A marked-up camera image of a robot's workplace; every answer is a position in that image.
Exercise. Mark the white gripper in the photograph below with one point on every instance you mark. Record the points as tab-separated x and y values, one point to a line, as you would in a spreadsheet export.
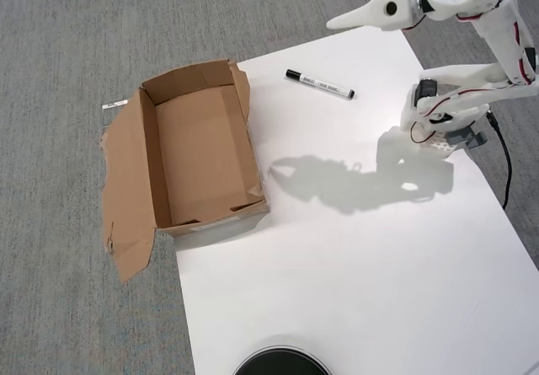
381	9

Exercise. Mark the black and white marker pen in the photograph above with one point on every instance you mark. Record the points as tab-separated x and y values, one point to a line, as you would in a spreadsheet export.
321	83

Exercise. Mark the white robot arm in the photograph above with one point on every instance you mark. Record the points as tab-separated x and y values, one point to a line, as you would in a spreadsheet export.
501	33

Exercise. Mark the open brown cardboard box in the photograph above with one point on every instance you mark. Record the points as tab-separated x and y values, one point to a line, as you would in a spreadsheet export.
198	151

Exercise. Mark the grey table clamp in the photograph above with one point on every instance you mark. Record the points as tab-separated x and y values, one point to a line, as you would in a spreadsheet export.
463	138

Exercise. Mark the white paper label strip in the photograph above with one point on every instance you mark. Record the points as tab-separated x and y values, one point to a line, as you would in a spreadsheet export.
113	105

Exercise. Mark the black round disc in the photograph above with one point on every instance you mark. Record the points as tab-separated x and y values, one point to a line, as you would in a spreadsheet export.
280	360

